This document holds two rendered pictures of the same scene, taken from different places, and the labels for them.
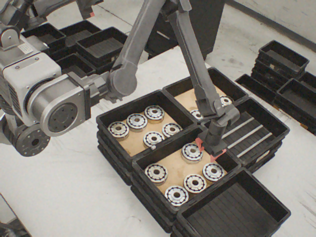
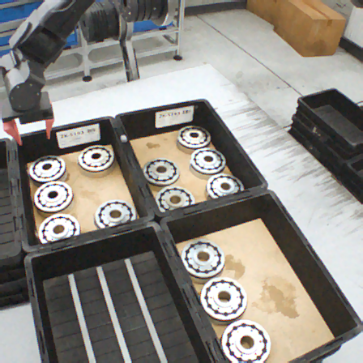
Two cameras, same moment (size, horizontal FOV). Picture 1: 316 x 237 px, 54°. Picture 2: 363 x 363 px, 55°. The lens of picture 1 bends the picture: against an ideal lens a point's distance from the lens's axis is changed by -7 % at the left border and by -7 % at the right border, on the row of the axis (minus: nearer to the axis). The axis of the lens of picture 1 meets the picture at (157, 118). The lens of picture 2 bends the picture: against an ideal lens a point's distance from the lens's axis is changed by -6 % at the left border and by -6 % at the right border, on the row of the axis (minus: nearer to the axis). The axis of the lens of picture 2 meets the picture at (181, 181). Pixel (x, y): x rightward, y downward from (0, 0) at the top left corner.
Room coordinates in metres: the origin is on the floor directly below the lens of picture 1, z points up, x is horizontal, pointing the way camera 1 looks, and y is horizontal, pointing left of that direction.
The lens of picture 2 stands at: (1.32, -0.65, 1.59)
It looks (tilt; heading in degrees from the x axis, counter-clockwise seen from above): 47 degrees down; 109
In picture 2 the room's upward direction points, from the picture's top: 5 degrees clockwise
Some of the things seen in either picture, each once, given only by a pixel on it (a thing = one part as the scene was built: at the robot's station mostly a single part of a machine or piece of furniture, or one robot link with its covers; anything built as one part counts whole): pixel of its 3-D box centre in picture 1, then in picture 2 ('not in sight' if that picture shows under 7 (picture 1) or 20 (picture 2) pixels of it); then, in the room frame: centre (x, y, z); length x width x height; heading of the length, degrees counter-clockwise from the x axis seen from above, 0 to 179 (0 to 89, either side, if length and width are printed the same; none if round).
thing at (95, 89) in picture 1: (88, 91); not in sight; (0.65, 0.20, 1.45); 0.09 x 0.08 x 0.12; 52
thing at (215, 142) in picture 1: (214, 137); (23, 96); (0.81, -0.21, 1.18); 0.10 x 0.07 x 0.07; 44
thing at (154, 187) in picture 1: (188, 165); (74, 176); (0.86, -0.16, 0.92); 0.40 x 0.30 x 0.02; 135
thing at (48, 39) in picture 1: (40, 59); not in sight; (2.13, 1.08, 0.37); 0.40 x 0.30 x 0.45; 142
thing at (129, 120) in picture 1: (137, 120); (207, 160); (1.13, 0.10, 0.86); 0.10 x 0.10 x 0.01
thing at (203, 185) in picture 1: (194, 183); (53, 196); (0.81, -0.21, 0.86); 0.10 x 0.10 x 0.01
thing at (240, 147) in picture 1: (243, 135); (118, 332); (1.14, -0.45, 0.87); 0.40 x 0.30 x 0.11; 135
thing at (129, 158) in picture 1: (146, 122); (185, 150); (1.08, 0.05, 0.92); 0.40 x 0.30 x 0.02; 135
